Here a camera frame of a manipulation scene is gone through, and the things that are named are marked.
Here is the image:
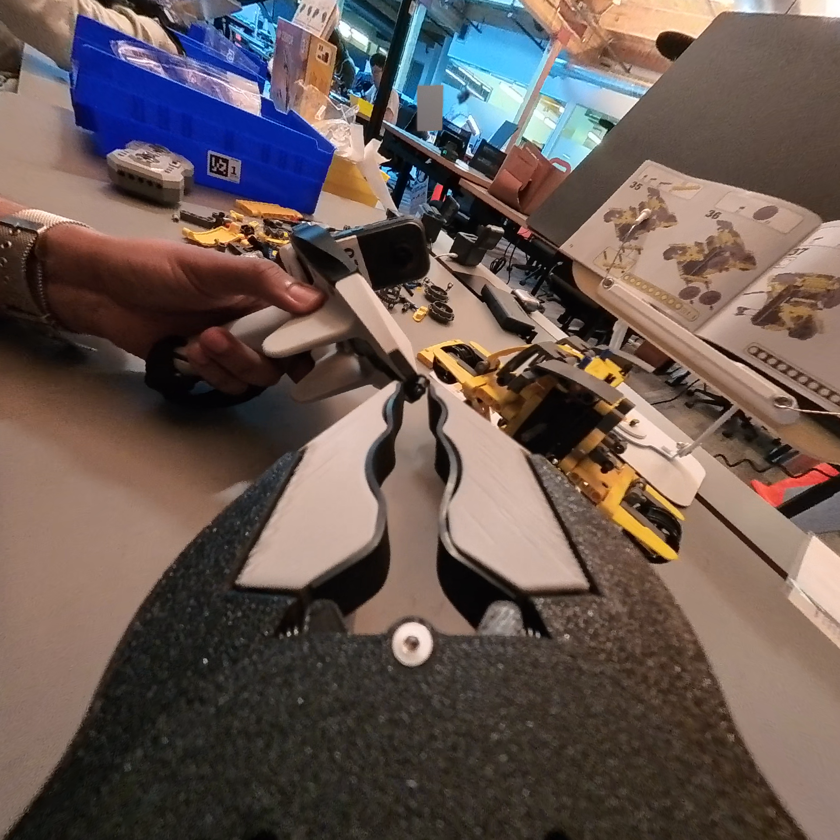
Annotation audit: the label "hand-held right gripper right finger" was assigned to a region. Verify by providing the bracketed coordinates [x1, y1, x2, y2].
[427, 384, 592, 624]

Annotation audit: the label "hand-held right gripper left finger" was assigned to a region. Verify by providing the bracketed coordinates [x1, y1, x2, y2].
[235, 381, 403, 614]

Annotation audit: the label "clear plastic bags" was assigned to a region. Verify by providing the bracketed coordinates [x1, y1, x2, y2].
[112, 36, 263, 116]

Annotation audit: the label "paper in clear holder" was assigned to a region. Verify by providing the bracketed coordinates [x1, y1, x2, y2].
[784, 535, 840, 647]

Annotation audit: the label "person's left hand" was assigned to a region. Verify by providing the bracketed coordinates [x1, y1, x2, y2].
[42, 223, 327, 395]

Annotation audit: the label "yellow bin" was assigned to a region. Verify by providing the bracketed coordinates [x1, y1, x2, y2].
[322, 154, 382, 201]

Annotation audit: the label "black pole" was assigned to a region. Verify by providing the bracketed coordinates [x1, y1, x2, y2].
[371, 0, 416, 142]

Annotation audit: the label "pile of toy brick pieces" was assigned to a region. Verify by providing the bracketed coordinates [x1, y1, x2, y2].
[172, 199, 460, 326]

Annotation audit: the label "white book stand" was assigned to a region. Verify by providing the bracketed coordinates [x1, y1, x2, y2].
[528, 12, 840, 508]

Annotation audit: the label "brown paper bag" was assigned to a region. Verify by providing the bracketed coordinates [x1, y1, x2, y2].
[489, 144, 572, 211]

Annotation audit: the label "grey toy battery box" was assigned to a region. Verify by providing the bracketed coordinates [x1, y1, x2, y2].
[107, 141, 196, 203]

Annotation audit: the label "toy instruction booklet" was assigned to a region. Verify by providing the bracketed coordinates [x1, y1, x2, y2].
[560, 159, 840, 411]

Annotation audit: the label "black charger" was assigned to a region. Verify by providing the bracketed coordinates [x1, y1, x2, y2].
[420, 197, 460, 244]
[454, 226, 506, 266]

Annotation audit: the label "yellow grey brick toy vehicle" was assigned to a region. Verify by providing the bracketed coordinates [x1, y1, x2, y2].
[418, 338, 686, 564]

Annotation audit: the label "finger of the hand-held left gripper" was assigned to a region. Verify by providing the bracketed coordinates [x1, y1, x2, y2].
[336, 271, 429, 399]

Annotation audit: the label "orange cone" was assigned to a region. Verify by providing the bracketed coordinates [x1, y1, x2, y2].
[751, 459, 840, 509]

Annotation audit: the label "cardboard toy box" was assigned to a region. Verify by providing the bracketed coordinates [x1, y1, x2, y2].
[272, 16, 339, 112]

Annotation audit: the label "blue plastic bin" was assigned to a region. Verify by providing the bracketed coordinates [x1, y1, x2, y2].
[69, 14, 337, 214]

